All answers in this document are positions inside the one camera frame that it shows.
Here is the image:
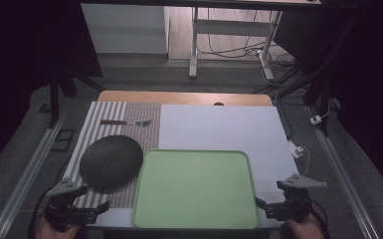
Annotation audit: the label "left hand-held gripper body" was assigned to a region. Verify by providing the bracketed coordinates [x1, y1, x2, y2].
[44, 177, 100, 233]

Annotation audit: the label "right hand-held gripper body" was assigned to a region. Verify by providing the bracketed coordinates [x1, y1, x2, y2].
[264, 173, 328, 224]

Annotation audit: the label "person's left hand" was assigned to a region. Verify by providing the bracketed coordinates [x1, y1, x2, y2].
[34, 217, 81, 239]

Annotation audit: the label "person's right hand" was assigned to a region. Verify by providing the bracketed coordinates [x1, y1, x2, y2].
[284, 213, 326, 239]

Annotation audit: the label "green plastic tray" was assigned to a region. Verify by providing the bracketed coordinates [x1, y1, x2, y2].
[131, 148, 261, 230]

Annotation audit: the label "metal fork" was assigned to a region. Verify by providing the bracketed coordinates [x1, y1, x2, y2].
[99, 119, 153, 127]

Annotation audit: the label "white flat board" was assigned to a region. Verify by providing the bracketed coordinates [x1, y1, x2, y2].
[87, 104, 300, 231]

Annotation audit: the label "striped rectangular placemat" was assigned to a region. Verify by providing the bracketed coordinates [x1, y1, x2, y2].
[62, 101, 162, 209]

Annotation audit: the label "black metal stand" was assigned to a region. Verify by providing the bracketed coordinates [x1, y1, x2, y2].
[301, 13, 366, 137]
[47, 63, 106, 129]

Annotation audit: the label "wooden table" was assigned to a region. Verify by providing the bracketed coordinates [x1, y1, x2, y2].
[96, 90, 274, 108]

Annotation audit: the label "dark curtain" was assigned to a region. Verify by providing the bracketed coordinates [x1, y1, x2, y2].
[273, 0, 383, 203]
[0, 0, 104, 180]

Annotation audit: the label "white cabinet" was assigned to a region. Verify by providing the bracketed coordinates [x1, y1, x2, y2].
[81, 3, 171, 55]

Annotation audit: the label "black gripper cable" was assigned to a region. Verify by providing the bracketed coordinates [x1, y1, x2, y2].
[310, 199, 331, 239]
[28, 187, 55, 239]

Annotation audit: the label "white plug with cable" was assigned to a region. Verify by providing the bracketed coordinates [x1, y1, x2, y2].
[309, 106, 332, 126]
[288, 140, 311, 177]

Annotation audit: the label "aluminium floor rail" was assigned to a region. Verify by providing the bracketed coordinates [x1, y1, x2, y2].
[305, 105, 383, 239]
[0, 112, 68, 239]

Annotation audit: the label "black floor cables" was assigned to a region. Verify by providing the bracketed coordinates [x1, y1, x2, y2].
[197, 9, 307, 96]

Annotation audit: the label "white desk frame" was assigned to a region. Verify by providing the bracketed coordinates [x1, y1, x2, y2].
[79, 0, 322, 82]

